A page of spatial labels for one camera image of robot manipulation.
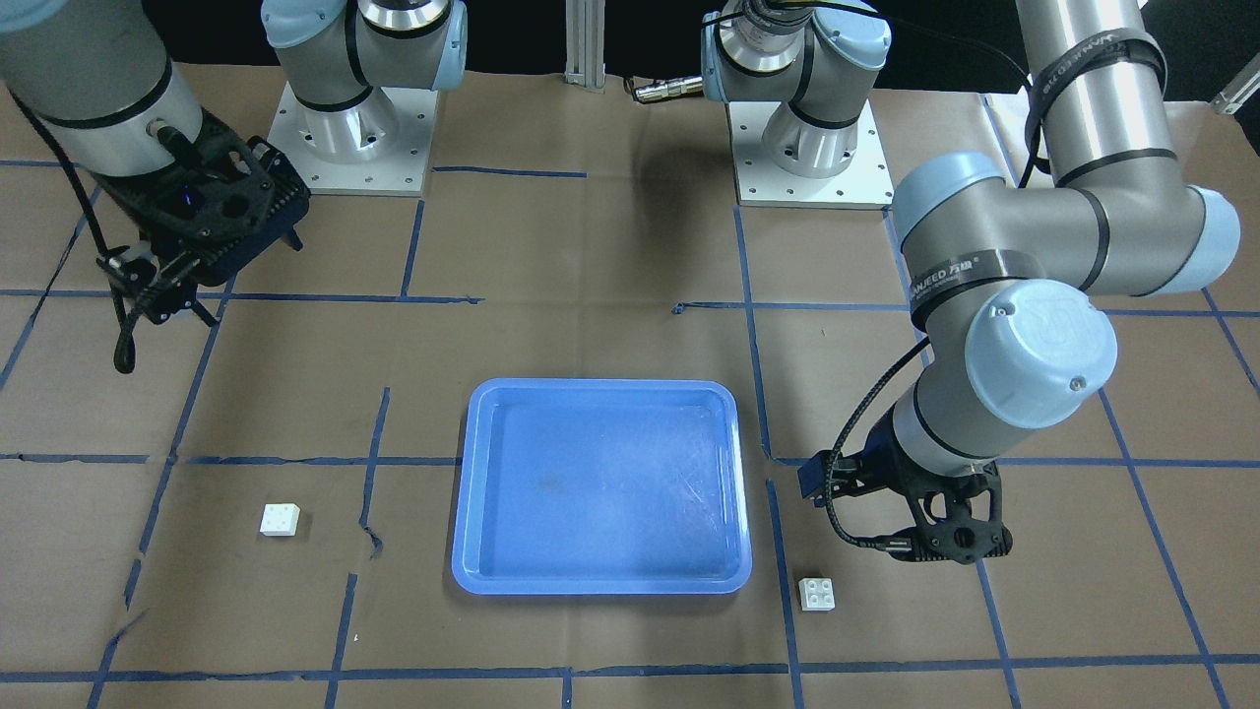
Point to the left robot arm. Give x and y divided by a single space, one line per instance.
1001 285

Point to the brown paper table cover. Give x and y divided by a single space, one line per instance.
570 235

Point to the blue plastic tray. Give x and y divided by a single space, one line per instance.
584 487

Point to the aluminium frame post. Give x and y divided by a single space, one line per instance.
584 23

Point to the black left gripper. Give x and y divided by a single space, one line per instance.
879 469

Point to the white block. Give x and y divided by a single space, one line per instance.
279 520
816 594

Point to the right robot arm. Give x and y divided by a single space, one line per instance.
97 81

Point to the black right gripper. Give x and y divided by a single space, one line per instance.
135 214

